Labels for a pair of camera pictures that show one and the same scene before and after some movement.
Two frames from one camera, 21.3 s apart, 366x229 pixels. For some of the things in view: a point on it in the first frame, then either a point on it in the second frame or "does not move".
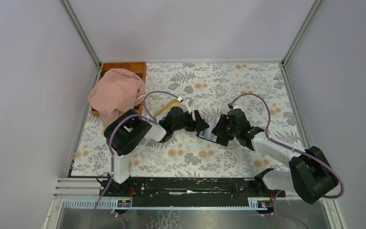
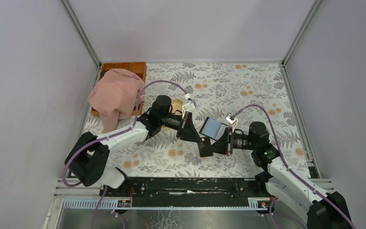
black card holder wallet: x=208 y=134 does not move
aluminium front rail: x=254 y=203 does not move
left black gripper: x=199 y=123 to x=189 y=133
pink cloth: x=114 y=94 does not move
